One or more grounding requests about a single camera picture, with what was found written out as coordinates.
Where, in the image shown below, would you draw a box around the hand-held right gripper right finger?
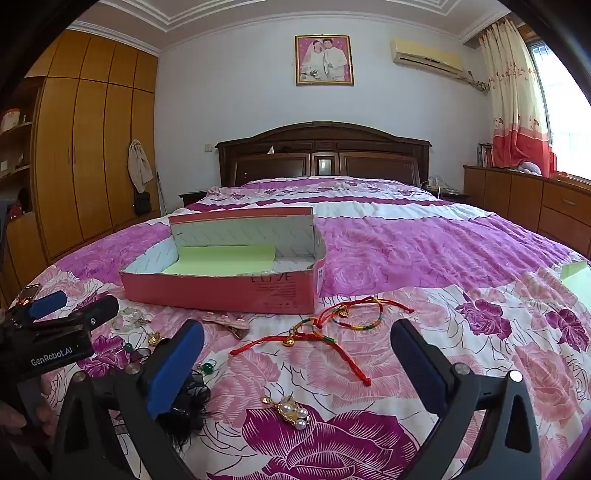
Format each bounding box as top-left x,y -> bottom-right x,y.
390,318 -> 541,480

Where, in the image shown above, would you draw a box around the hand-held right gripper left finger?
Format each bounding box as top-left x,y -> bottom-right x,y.
53,319 -> 206,480

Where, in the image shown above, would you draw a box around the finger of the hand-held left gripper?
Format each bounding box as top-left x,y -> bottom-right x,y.
28,291 -> 69,320
69,295 -> 120,329

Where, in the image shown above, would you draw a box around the clear crystal bead bracelet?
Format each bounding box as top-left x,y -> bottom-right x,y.
113,307 -> 151,330

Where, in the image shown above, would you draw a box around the red braided string bracelet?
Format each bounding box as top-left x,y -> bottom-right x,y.
230,318 -> 372,386
323,295 -> 415,330

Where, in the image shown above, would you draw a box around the pink hair clip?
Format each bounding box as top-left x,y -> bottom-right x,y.
203,311 -> 250,340

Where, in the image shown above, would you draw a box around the pink cardboard box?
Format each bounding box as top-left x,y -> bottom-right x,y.
119,206 -> 326,315

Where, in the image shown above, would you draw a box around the person's left hand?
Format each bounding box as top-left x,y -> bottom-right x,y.
0,374 -> 58,438

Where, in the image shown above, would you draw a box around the black feather hair accessory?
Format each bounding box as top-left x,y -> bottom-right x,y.
157,373 -> 219,446

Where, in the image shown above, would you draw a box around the light green paper sheet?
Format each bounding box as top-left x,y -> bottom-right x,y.
560,262 -> 591,283
161,244 -> 276,278

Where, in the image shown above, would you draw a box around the beige cloth bag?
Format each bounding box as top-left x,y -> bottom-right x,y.
128,138 -> 154,193

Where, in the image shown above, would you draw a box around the wooden open shelf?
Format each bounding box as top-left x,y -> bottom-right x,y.
0,78 -> 37,222

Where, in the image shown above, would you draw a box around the wooden wardrobe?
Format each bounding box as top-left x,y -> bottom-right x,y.
28,28 -> 162,273

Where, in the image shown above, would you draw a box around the low wooden cabinet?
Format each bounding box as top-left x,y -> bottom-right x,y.
463,165 -> 591,259

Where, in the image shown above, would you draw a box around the dark wooden headboard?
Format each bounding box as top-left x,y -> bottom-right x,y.
216,121 -> 432,188

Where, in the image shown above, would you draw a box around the cream and red curtain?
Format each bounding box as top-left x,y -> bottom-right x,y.
478,14 -> 557,176

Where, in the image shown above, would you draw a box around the window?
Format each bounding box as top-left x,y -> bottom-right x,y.
529,39 -> 591,181

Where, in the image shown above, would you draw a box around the framed wedding photo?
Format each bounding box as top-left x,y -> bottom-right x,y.
294,34 -> 355,86

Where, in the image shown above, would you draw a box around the white cables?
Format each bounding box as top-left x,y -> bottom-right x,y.
427,175 -> 460,195

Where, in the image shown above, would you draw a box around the cream wall air conditioner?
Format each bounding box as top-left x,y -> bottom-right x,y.
390,38 -> 465,77

